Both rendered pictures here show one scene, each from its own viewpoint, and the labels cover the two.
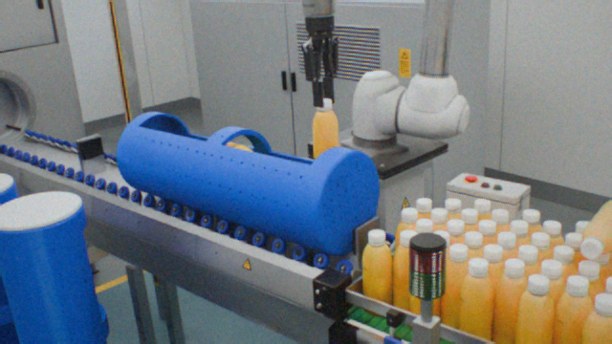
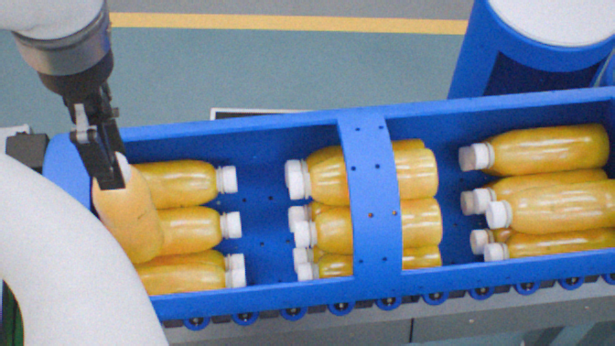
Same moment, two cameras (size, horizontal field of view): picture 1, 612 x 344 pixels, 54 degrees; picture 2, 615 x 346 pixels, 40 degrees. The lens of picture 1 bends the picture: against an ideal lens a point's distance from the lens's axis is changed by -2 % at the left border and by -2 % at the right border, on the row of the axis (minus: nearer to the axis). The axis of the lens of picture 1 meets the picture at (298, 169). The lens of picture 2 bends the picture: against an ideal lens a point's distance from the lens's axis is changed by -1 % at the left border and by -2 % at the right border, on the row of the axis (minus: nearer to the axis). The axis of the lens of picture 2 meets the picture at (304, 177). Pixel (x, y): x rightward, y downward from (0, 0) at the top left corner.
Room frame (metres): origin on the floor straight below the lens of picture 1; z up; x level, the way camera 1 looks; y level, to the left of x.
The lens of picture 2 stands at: (2.08, -0.32, 2.20)
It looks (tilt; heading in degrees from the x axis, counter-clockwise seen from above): 60 degrees down; 129
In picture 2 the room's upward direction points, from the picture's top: 2 degrees clockwise
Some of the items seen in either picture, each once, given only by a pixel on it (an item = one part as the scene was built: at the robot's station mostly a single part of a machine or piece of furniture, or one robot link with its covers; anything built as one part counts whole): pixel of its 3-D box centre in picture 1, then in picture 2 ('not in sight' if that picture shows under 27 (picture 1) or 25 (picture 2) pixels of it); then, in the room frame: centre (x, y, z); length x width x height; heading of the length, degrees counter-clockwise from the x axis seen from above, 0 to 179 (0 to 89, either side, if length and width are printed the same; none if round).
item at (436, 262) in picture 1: (427, 255); not in sight; (0.92, -0.21, 1.23); 0.06 x 0.06 x 0.04
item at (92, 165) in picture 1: (92, 156); not in sight; (2.33, 0.83, 1.00); 0.10 x 0.04 x 0.15; 138
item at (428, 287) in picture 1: (426, 278); not in sight; (0.92, -0.21, 1.18); 0.06 x 0.06 x 0.05
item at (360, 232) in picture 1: (365, 243); not in sight; (1.45, -0.16, 0.99); 0.10 x 0.02 x 0.12; 138
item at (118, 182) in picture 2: (328, 90); (107, 171); (1.61, -0.09, 1.37); 0.03 x 0.01 x 0.07; 48
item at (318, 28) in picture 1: (319, 32); (78, 72); (1.59, -0.08, 1.53); 0.08 x 0.07 x 0.09; 138
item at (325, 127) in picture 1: (325, 139); (126, 209); (1.59, -0.08, 1.24); 0.07 x 0.07 x 0.19
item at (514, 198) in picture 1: (487, 201); not in sight; (1.53, -0.51, 1.05); 0.20 x 0.10 x 0.10; 48
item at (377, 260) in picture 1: (377, 274); not in sight; (1.27, -0.17, 0.99); 0.07 x 0.07 x 0.19
